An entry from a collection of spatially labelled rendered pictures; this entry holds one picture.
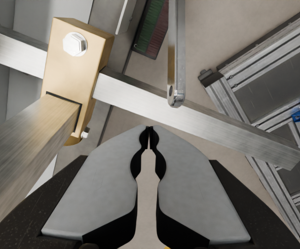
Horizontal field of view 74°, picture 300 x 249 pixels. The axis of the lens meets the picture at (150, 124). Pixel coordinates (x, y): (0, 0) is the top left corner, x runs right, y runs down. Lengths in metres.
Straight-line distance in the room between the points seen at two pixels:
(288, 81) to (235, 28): 0.35
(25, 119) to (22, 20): 0.35
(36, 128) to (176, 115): 0.14
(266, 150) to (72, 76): 0.24
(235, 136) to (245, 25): 0.93
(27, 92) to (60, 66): 0.33
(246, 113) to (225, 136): 0.78
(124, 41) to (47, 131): 0.24
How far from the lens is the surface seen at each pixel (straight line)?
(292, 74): 1.06
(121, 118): 1.19
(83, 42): 0.20
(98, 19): 0.37
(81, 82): 0.22
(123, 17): 0.27
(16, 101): 0.57
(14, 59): 0.25
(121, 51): 0.37
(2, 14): 0.49
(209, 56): 1.11
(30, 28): 0.51
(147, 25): 0.36
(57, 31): 0.22
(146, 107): 0.22
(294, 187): 1.45
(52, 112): 0.20
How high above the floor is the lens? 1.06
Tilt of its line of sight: 63 degrees down
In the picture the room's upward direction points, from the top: 179 degrees counter-clockwise
